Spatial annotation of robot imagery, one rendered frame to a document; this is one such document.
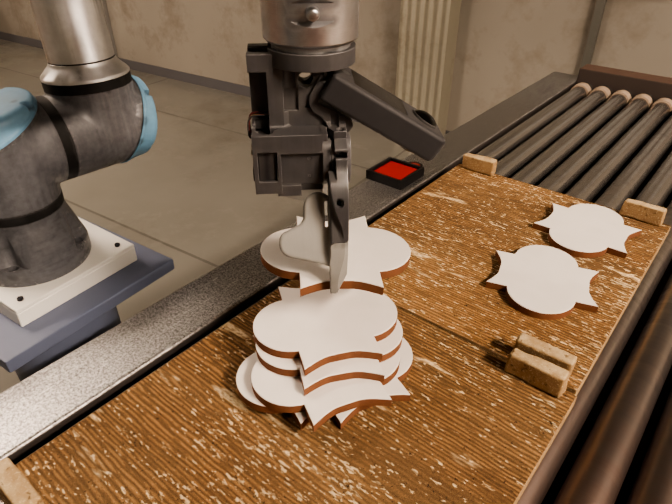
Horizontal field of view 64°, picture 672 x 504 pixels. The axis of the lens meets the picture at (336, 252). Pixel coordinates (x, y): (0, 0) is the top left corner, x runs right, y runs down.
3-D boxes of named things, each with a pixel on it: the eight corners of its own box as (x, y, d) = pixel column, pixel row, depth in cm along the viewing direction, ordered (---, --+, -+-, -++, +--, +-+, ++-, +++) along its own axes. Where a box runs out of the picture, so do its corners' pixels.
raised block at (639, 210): (617, 215, 83) (622, 200, 81) (621, 210, 84) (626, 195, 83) (660, 228, 80) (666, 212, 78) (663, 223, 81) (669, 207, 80)
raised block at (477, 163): (460, 168, 97) (462, 153, 95) (465, 164, 98) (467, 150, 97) (491, 177, 94) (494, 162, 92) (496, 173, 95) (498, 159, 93)
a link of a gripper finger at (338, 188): (325, 240, 49) (321, 143, 48) (344, 239, 50) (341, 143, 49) (329, 245, 45) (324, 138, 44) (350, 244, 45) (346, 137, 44)
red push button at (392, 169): (371, 178, 98) (372, 171, 97) (390, 167, 102) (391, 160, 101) (399, 187, 95) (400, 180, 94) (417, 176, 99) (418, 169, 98)
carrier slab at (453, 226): (312, 273, 73) (311, 263, 72) (458, 171, 100) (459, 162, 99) (573, 401, 55) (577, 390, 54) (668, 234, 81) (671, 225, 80)
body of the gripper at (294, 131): (259, 165, 52) (248, 33, 46) (347, 162, 53) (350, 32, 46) (256, 203, 46) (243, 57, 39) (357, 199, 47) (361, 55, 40)
